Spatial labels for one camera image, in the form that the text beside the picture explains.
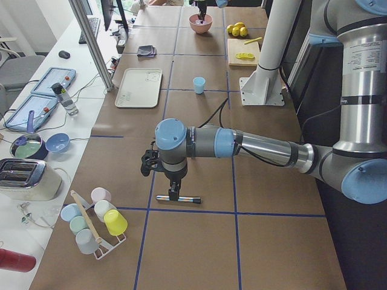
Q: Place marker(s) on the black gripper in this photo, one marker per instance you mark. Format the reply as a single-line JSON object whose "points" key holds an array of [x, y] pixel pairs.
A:
{"points": [[175, 176], [201, 6]]}

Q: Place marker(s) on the pink bowl of ice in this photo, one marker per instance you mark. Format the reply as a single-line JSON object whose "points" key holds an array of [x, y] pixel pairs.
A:
{"points": [[200, 26]]}

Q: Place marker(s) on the yellow cup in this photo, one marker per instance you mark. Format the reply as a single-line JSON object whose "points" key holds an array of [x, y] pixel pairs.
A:
{"points": [[115, 222]]}

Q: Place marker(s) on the light blue plastic cup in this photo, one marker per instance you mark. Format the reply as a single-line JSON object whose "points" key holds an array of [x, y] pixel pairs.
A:
{"points": [[199, 84]]}

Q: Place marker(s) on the white cup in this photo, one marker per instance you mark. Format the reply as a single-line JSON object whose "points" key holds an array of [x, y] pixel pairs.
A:
{"points": [[102, 207]]}

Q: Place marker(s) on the pink cup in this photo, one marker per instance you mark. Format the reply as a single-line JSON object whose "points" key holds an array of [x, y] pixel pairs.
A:
{"points": [[100, 193]]}

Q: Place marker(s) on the white cup rack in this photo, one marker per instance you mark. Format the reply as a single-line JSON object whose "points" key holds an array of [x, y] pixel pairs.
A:
{"points": [[107, 243]]}

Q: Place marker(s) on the grey cup on rack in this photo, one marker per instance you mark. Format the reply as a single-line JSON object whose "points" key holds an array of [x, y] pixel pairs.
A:
{"points": [[86, 241]]}

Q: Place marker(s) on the green cup on rack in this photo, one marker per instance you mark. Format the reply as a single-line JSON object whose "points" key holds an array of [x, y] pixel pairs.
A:
{"points": [[77, 224]]}

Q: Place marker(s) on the blue cup on rack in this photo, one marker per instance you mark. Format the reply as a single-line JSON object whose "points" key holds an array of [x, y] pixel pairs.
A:
{"points": [[69, 212]]}

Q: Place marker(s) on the steel muddler black tip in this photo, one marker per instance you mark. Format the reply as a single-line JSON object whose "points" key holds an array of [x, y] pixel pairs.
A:
{"points": [[194, 200]]}

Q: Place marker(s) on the yellow lemon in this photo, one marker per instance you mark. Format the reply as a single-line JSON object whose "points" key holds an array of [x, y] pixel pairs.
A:
{"points": [[239, 25], [243, 32], [230, 28], [235, 32]]}

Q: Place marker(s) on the bamboo cutting board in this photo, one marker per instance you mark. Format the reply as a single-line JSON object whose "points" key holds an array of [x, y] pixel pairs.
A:
{"points": [[242, 52]]}

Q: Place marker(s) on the lemon slices row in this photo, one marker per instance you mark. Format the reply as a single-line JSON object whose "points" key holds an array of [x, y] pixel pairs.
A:
{"points": [[245, 56]]}

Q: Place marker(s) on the yellow plastic knife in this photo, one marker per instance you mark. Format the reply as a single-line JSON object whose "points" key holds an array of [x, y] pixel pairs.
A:
{"points": [[252, 40]]}

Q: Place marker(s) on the grey folded cloth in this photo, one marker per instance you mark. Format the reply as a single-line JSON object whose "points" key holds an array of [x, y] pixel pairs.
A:
{"points": [[146, 51]]}

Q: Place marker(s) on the cream bear tray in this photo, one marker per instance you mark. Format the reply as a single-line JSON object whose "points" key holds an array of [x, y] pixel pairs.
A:
{"points": [[139, 88]]}

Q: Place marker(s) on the blue bowl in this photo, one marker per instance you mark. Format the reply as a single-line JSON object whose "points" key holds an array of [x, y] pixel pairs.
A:
{"points": [[58, 143]]}

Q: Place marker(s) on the black computer mouse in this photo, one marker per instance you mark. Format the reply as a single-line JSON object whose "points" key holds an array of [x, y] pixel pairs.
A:
{"points": [[64, 54]]}

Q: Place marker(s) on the clear water bottle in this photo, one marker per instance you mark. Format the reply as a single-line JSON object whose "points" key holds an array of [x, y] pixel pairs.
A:
{"points": [[64, 98]]}

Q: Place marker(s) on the cream toaster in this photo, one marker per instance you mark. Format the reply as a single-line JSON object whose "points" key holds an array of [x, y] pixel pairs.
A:
{"points": [[29, 179]]}

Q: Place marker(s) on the blue saucepan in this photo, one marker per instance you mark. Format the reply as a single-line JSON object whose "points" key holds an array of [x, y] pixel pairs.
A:
{"points": [[30, 145]]}

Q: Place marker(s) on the red bottle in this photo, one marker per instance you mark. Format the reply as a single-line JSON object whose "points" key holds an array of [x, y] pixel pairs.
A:
{"points": [[14, 261]]}

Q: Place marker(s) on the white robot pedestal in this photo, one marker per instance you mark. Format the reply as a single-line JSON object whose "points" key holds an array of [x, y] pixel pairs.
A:
{"points": [[263, 87]]}

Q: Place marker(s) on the aluminium frame post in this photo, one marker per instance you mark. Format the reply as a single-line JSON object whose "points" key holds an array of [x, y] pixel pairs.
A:
{"points": [[91, 42]]}

